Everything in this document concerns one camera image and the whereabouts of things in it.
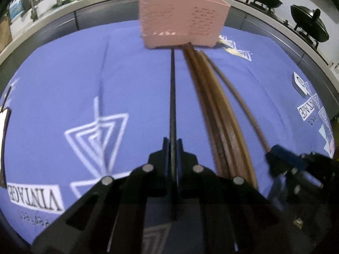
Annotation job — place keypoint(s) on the steel kitchen faucet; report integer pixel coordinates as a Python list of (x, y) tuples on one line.
[(29, 5)]

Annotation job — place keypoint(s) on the dark brown wooden chopstick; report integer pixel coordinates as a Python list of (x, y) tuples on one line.
[(241, 161)]

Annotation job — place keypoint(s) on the pink perforated utensil basket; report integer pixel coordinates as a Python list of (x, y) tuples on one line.
[(166, 23)]

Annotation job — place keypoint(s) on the wooden cutting board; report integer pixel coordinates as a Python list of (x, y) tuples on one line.
[(5, 34)]

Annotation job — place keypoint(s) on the black chopstick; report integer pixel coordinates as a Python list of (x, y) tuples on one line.
[(172, 125)]

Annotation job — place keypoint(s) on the brown wooden chopstick thin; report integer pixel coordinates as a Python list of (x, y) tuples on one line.
[(241, 102)]

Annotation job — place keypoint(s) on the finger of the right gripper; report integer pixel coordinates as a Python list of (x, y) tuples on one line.
[(281, 160)]

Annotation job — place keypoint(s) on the small white box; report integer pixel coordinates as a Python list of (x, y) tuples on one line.
[(300, 85)]

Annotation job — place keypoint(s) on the blue printed tablecloth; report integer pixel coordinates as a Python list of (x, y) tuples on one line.
[(97, 102)]

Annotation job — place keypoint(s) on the blue detergent jug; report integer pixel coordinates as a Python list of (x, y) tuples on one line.
[(15, 9)]

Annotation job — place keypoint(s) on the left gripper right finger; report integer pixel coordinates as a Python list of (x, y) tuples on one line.
[(235, 217)]

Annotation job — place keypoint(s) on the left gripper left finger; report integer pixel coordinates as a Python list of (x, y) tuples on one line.
[(110, 217)]

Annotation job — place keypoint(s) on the black pot with lid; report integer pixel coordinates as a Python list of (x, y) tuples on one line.
[(309, 25)]

